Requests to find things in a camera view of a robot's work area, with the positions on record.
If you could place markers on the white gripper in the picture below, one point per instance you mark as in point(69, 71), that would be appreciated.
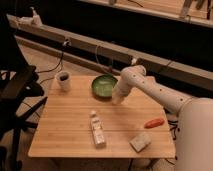
point(121, 89)

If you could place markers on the black office chair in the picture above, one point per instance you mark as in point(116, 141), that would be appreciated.
point(18, 80)

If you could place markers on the beige sponge block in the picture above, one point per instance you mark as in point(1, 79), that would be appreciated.
point(140, 141)

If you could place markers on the white plug with cable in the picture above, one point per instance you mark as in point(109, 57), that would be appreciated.
point(64, 45)

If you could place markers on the white tube bottle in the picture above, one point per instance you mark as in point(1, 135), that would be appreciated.
point(97, 130)

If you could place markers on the white plug adapter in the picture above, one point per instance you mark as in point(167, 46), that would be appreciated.
point(134, 61)

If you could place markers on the white spray bottle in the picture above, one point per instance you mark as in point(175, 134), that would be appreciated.
point(36, 17)

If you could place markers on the green ceramic bowl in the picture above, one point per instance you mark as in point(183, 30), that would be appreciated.
point(103, 85)

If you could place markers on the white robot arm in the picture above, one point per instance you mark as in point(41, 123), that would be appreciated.
point(194, 144)

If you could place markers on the wooden table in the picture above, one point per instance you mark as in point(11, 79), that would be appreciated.
point(64, 127)

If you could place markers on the white cup with dark contents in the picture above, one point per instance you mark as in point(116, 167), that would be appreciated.
point(63, 79)

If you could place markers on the orange carrot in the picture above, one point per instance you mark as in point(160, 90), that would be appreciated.
point(154, 123)

